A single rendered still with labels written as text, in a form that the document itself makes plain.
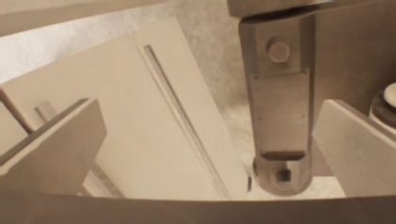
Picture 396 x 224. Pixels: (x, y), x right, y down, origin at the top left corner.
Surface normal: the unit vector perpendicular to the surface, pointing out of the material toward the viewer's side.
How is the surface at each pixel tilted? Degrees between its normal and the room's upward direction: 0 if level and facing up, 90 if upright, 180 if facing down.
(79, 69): 90
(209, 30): 0
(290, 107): 0
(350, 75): 0
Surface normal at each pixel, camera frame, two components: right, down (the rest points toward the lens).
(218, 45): -0.27, 0.51
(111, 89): 0.87, -0.23
